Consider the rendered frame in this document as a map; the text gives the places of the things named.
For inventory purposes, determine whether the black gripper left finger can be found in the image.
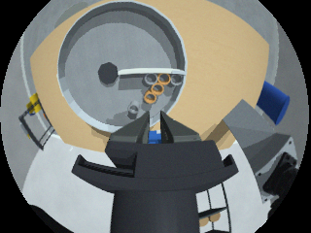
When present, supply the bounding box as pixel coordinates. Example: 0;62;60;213
108;111;150;144

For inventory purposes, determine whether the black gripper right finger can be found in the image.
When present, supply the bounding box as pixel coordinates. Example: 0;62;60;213
160;111;202;144

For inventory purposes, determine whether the grey metal bushing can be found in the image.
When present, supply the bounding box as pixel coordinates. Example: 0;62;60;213
145;73;157;84
170;74;183;85
128;100;140;114

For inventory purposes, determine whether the bronze bushing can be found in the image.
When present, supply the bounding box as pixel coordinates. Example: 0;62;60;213
145;89;156;103
157;73;171;84
152;81;164;95

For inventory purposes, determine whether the blue crate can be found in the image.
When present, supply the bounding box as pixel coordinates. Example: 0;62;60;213
149;130;161;144

